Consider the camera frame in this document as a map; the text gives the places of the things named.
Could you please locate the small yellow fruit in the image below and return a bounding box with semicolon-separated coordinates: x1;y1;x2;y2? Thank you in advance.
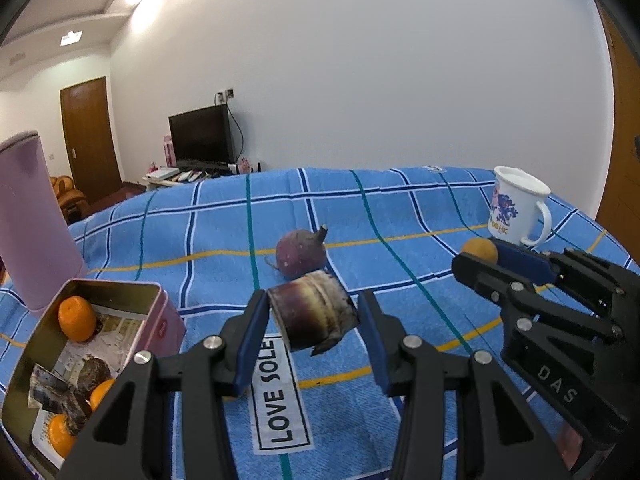
461;238;499;264

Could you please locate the white television stand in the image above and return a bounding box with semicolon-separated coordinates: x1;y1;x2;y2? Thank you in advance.
141;162;251;191

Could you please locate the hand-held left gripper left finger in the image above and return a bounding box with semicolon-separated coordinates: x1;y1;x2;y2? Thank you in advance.
59;289;272;480

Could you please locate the blue plaid cloth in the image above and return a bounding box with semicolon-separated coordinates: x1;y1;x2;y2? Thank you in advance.
0;166;640;480

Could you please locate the brown leather armchair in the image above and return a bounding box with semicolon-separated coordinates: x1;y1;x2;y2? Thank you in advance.
50;175;91;223

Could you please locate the cut bamboo shoot piece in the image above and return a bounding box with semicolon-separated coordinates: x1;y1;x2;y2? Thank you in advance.
267;269;360;357

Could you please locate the pink tin lid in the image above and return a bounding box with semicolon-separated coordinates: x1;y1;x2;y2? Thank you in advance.
0;130;88;318

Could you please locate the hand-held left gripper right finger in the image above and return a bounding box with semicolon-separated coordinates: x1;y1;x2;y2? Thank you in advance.
357;290;574;480

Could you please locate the printed paper leaflet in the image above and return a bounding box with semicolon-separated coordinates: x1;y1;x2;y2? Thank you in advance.
30;302;146;461

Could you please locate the large orange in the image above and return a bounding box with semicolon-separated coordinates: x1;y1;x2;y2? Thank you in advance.
58;296;97;343

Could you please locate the brown wooden door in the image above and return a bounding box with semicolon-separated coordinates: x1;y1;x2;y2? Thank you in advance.
60;76;123;188

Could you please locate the small orange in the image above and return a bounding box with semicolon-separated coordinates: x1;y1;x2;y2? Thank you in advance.
89;379;116;411
47;414;78;460

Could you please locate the purple turnip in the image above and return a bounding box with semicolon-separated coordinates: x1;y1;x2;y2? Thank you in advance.
265;225;329;281

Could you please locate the white printed enamel mug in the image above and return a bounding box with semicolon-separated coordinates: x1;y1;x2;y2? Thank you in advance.
487;166;552;247

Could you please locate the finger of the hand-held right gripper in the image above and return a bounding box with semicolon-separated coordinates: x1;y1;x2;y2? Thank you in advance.
452;252;626;351
492;240;640;321

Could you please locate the pink gold tin box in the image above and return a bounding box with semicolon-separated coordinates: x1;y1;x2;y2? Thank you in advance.
0;278;186;478

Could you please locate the black power cable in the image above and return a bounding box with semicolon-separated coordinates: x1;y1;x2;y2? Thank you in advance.
227;102;248;161

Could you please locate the black television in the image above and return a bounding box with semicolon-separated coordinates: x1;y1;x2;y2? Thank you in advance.
168;105;236;163

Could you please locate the wooden door frame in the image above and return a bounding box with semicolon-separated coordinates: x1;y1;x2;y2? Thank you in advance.
597;0;640;261

